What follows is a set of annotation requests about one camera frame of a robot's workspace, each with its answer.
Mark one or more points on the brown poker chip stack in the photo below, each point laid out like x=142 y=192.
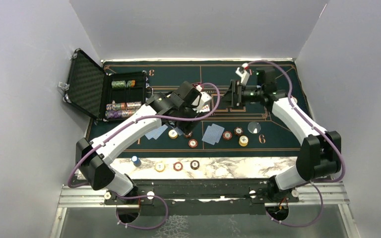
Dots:
x=194 y=164

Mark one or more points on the black poker chip case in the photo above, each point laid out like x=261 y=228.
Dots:
x=88 y=87

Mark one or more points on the green poker table mat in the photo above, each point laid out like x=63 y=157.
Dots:
x=274 y=139

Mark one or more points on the mixed chips row in case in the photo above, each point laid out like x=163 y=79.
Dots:
x=113 y=106

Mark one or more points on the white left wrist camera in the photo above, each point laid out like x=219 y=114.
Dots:
x=201 y=100

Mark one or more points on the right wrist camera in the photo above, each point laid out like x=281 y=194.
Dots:
x=265 y=77

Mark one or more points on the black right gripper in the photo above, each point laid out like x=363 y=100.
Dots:
x=233 y=97

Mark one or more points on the yellow poker chip stack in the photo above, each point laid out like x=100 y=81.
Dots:
x=160 y=167

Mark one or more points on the black mounting rail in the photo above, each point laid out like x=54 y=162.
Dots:
x=155 y=197

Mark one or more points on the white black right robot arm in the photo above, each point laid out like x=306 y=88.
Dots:
x=320 y=152

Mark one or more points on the white round button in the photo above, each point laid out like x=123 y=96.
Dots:
x=254 y=127

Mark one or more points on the blue poker chip stack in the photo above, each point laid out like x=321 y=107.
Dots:
x=136 y=161

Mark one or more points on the red poker chip stack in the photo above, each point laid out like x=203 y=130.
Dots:
x=178 y=166

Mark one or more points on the blue card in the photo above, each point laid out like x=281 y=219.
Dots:
x=217 y=131
x=208 y=136
x=151 y=134
x=159 y=131

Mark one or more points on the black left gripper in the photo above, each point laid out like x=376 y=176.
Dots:
x=186 y=127

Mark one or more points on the green chips in case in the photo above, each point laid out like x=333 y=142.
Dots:
x=122 y=84

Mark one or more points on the purple chips row in case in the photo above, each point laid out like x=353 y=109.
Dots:
x=120 y=114

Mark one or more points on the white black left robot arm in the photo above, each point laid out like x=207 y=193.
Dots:
x=94 y=158

